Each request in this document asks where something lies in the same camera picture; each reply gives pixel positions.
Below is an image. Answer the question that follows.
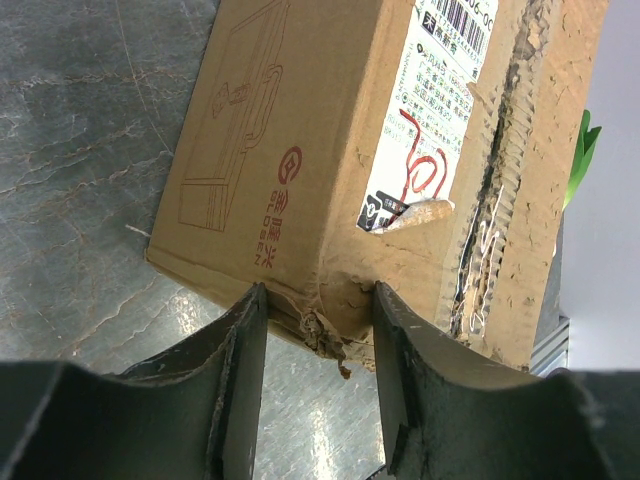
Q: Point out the green bok choy leaf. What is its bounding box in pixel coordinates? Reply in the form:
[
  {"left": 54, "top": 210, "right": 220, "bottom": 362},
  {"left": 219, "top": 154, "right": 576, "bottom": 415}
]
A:
[{"left": 563, "top": 109, "right": 602, "bottom": 209}]

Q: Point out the aluminium frame post right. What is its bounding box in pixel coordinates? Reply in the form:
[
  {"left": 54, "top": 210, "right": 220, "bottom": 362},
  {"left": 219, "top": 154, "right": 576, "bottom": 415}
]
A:
[{"left": 529, "top": 316, "right": 570, "bottom": 377}]

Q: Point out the brown cardboard express box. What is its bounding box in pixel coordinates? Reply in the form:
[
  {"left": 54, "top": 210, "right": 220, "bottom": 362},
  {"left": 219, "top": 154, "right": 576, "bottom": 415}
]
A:
[{"left": 146, "top": 1, "right": 608, "bottom": 370}]

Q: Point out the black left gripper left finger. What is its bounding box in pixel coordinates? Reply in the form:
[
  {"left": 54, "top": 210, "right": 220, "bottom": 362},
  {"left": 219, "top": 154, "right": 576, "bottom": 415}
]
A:
[{"left": 1, "top": 284, "right": 268, "bottom": 479}]

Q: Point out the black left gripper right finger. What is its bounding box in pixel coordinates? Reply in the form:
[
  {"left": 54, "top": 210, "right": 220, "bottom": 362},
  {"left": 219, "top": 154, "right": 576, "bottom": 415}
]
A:
[{"left": 372, "top": 282, "right": 639, "bottom": 479}]

